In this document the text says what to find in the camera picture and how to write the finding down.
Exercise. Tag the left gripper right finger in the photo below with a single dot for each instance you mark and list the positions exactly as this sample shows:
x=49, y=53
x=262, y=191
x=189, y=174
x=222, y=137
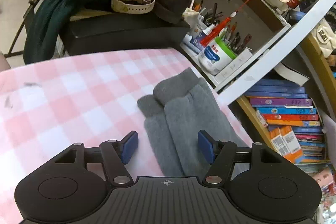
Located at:
x=257, y=184

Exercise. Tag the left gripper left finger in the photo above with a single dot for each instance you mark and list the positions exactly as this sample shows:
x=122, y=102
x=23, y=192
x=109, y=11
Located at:
x=76, y=182

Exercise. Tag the grey fleece garment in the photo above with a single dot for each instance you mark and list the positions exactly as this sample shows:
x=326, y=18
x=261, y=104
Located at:
x=177, y=110

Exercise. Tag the orange white small box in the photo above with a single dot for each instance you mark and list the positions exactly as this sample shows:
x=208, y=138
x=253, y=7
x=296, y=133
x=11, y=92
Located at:
x=286, y=144

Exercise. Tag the row of blue purple books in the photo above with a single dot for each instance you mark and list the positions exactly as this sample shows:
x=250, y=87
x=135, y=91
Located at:
x=280, y=102

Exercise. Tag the pink checked tablecloth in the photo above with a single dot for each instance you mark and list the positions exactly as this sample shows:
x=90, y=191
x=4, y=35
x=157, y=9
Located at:
x=47, y=106

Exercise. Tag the white green-lidded pen jar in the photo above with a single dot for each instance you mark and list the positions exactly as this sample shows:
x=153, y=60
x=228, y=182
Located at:
x=216, y=56

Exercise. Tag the red tassel ornament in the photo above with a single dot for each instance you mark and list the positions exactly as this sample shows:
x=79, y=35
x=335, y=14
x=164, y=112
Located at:
x=214, y=33

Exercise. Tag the black box on left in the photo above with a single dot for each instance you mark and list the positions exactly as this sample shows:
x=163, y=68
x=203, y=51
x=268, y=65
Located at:
x=115, y=32

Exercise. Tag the white quilted handbag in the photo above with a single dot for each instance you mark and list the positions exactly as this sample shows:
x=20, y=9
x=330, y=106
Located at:
x=325, y=37

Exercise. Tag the beige wristwatch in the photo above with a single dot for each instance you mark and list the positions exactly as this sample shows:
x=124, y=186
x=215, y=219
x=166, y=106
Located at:
x=133, y=6

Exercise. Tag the dark green knitted cloth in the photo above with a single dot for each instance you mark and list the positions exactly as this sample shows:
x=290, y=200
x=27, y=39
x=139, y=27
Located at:
x=49, y=19

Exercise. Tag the white bookshelf frame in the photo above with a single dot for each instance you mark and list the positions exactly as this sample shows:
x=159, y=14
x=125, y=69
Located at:
x=276, y=54

